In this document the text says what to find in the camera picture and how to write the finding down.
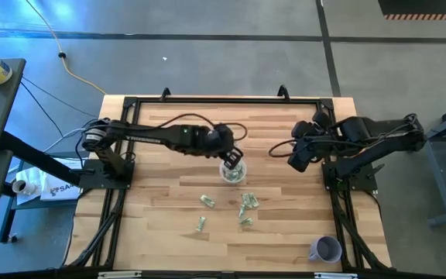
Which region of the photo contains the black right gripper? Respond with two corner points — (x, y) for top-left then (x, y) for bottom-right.
(286, 127), (338, 174)

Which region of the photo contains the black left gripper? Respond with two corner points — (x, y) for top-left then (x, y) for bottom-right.
(206, 123), (244, 171)

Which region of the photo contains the clear plastic cup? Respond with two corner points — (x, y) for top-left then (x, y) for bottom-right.
(218, 157), (248, 185)

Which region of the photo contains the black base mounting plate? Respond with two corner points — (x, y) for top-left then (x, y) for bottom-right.
(77, 157), (136, 191)
(321, 160), (379, 193)

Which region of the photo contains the purple mug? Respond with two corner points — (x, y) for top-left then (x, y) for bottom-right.
(307, 235), (343, 264)

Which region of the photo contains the white printed paper sheet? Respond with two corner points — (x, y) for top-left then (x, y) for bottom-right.
(39, 170), (83, 202)

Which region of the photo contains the black hazard-striped mat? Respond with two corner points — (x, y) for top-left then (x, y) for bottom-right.
(377, 0), (446, 21)

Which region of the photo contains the black diagonal support bar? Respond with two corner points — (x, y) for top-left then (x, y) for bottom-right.
(0, 130), (96, 187)

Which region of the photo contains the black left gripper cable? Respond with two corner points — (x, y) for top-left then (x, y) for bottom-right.
(156, 112), (249, 143)

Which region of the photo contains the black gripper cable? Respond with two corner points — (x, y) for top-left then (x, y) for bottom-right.
(156, 112), (249, 143)
(268, 138), (297, 159)

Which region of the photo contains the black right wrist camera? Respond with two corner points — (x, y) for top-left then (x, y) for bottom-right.
(291, 120), (317, 139)

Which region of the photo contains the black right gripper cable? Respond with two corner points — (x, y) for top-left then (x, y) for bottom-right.
(268, 138), (297, 159)

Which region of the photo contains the black aluminium table frame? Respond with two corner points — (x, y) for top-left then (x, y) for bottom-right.
(62, 85), (393, 272)

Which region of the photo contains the white bracket strip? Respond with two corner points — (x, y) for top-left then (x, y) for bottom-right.
(314, 272), (359, 279)
(98, 270), (143, 279)

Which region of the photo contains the thin white floor cable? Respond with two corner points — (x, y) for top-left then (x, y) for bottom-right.
(43, 127), (101, 153)

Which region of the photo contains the thin black floor cable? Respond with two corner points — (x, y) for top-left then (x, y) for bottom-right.
(20, 76), (99, 119)
(19, 81), (66, 137)

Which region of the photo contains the yellow extension cable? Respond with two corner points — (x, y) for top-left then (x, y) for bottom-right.
(24, 0), (108, 96)

